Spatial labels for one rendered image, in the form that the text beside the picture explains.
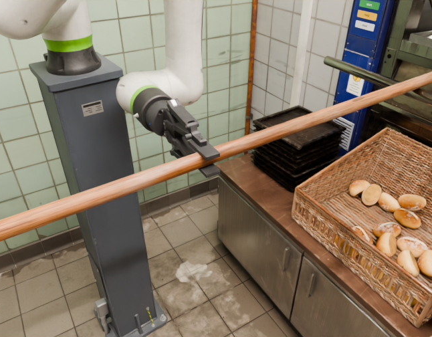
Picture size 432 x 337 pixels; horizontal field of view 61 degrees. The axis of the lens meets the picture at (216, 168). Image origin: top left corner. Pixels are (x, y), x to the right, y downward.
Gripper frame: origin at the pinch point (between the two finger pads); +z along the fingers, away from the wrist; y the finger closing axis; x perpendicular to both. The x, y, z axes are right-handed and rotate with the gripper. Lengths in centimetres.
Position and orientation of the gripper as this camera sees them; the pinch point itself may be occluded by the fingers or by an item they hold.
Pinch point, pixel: (204, 156)
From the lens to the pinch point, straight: 68.9
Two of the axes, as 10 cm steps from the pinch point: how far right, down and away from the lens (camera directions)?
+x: -8.6, 2.9, -4.2
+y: 0.0, 8.2, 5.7
